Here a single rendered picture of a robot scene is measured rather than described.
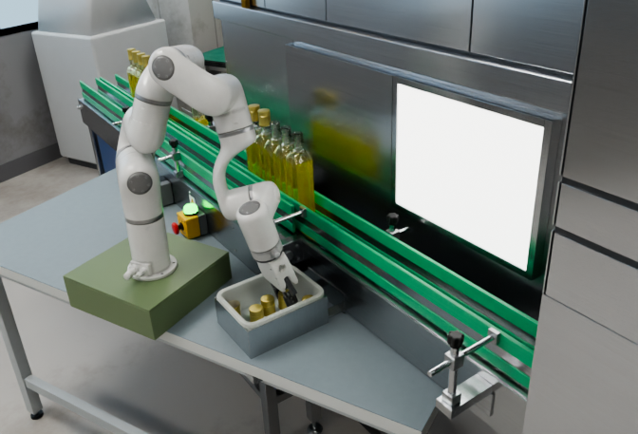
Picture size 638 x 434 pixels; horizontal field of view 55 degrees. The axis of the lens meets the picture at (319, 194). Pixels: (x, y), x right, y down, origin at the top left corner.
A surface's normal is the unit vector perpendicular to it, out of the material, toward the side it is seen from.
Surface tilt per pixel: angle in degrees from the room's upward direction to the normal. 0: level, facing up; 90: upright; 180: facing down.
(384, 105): 90
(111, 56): 90
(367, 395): 0
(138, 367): 0
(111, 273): 1
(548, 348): 90
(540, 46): 90
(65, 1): 80
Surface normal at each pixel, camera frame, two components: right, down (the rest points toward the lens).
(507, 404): -0.82, 0.28
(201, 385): -0.04, -0.90
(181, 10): -0.51, 0.40
